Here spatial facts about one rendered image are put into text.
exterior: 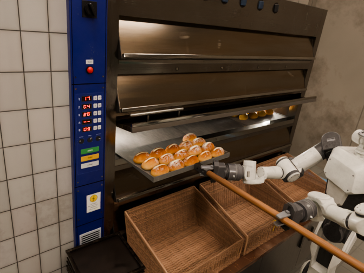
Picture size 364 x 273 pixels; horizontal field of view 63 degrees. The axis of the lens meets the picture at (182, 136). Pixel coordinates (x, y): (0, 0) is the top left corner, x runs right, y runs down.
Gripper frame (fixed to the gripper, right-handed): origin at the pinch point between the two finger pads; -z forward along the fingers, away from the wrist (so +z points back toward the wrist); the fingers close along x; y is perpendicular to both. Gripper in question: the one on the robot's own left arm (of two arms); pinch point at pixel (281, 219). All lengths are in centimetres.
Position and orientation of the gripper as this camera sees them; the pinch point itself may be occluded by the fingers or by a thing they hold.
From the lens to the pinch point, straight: 131.4
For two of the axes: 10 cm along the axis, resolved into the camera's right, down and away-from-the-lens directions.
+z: 8.4, -1.2, 5.2
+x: -1.1, 9.2, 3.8
